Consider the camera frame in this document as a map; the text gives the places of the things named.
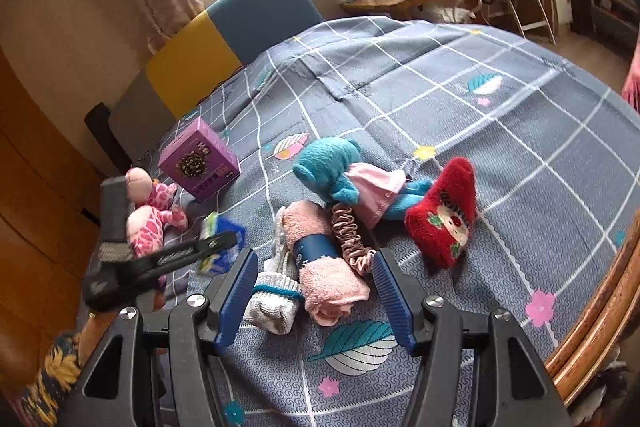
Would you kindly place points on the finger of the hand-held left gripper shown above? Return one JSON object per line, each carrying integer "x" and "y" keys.
{"x": 175, "y": 257}

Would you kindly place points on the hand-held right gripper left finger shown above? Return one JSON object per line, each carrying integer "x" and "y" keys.
{"x": 235, "y": 292}

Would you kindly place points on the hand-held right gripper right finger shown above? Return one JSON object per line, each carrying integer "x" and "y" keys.
{"x": 392, "y": 297}

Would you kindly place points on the blue white tissue packet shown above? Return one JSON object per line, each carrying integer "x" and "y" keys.
{"x": 222, "y": 263}

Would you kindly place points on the white sock with teal band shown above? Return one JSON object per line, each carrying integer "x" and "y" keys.
{"x": 272, "y": 307}

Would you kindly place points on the pink towel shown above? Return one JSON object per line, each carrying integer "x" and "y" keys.
{"x": 330, "y": 292}

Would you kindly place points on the blue teddy plush toy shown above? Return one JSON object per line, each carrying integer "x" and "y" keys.
{"x": 325, "y": 167}

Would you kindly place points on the person's left forearm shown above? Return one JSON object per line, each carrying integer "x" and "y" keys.
{"x": 55, "y": 367}

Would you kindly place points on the pink giraffe plush toy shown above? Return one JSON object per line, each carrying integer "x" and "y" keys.
{"x": 150, "y": 227}

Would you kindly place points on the pink coil scrunchie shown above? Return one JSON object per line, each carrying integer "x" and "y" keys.
{"x": 345, "y": 232}

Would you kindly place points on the red fluffy sock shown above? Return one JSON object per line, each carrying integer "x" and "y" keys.
{"x": 445, "y": 217}

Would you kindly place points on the purple cardboard box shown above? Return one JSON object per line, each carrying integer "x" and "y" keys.
{"x": 200, "y": 162}

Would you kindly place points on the wooden wardrobe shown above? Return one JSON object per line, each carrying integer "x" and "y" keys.
{"x": 40, "y": 207}

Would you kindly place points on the grey yellow blue headboard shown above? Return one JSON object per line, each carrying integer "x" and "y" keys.
{"x": 200, "y": 57}

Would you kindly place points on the grey checked bedsheet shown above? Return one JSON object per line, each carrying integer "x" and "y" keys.
{"x": 450, "y": 97}

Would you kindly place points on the wooden bed frame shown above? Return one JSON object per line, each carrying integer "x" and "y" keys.
{"x": 600, "y": 302}

